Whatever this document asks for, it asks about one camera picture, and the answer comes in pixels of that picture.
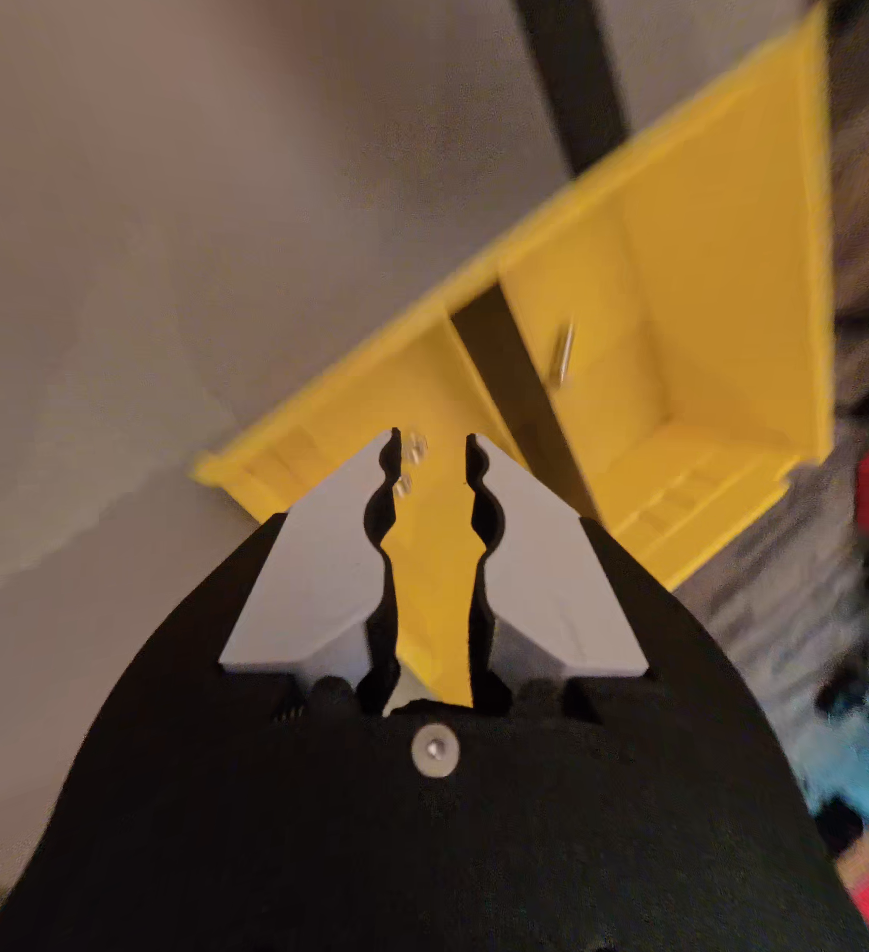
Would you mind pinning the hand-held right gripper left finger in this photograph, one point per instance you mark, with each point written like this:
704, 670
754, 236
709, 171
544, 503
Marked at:
308, 580

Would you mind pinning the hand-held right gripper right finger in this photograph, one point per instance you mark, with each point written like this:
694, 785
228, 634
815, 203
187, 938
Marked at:
561, 587

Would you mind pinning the silver hex nut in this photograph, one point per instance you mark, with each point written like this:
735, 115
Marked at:
416, 446
403, 486

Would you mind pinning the silver bolt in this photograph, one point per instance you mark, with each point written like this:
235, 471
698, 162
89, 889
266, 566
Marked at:
562, 357

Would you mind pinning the yellow plastic bin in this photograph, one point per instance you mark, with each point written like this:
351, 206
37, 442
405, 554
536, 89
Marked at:
702, 260

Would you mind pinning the black bin divider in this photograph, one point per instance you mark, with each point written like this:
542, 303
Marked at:
508, 372

